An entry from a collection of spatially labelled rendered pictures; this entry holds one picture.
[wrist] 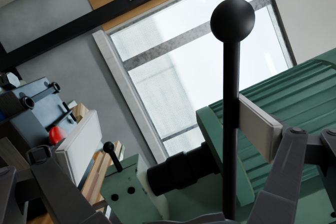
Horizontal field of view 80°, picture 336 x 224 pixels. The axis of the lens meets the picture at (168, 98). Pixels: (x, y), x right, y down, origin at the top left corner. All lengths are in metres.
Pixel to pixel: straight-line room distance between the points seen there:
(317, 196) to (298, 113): 0.15
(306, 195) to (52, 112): 0.42
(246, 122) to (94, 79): 1.61
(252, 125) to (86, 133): 0.13
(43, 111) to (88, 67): 1.43
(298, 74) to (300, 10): 1.62
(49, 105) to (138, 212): 0.23
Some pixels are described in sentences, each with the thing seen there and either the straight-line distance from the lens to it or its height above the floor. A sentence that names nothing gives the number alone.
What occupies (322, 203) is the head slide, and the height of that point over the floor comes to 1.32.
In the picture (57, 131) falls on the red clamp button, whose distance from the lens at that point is 0.30.
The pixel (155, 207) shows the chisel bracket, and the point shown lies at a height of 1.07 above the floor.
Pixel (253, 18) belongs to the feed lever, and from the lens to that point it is 0.17.
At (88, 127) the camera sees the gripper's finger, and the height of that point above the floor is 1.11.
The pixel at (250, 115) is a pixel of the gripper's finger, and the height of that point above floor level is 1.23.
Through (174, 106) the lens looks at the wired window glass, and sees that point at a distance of 1.75.
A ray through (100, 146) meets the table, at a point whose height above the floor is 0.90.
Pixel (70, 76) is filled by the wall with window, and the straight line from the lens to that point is 1.81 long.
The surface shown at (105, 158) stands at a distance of 0.58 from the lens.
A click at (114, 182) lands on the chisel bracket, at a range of 0.37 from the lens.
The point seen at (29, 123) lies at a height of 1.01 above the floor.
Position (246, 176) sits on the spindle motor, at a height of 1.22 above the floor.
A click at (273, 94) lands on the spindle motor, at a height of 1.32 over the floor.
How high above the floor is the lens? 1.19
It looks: 3 degrees down
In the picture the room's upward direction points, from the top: 65 degrees clockwise
